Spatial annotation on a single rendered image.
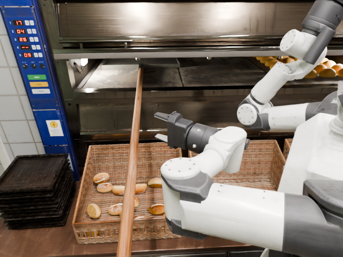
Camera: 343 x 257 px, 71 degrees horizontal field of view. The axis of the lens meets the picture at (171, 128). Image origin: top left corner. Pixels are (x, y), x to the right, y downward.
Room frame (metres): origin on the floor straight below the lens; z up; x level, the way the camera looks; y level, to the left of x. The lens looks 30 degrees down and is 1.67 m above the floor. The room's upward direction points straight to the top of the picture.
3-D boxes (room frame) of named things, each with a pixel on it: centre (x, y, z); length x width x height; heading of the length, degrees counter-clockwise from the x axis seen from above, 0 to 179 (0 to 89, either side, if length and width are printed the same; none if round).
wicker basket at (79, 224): (0.99, 0.20, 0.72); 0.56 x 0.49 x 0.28; 94
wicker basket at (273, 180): (1.03, -0.39, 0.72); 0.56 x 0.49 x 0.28; 92
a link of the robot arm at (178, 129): (0.64, -0.05, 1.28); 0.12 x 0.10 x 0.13; 58
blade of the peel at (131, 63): (1.87, 0.23, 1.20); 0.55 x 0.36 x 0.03; 95
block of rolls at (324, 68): (1.77, -0.92, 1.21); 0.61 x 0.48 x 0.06; 3
